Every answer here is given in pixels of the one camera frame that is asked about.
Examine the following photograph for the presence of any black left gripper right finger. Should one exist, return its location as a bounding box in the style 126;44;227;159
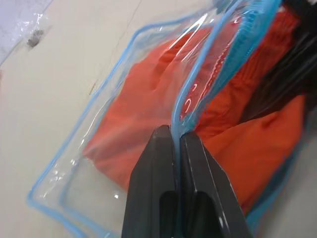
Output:
178;131;254;238

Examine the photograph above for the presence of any clear bag with grey item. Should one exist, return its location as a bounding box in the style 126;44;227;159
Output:
14;11;52;53

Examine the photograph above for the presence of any clear blue-trimmed zip pouch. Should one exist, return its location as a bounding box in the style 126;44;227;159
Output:
25;0;317;238

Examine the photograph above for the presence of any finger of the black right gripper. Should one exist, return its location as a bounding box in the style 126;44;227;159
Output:
241;29;317;120

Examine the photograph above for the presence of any orange cloth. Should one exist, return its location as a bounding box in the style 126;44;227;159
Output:
82;9;308;217

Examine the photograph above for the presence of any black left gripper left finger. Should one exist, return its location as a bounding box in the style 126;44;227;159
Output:
121;124;182;238

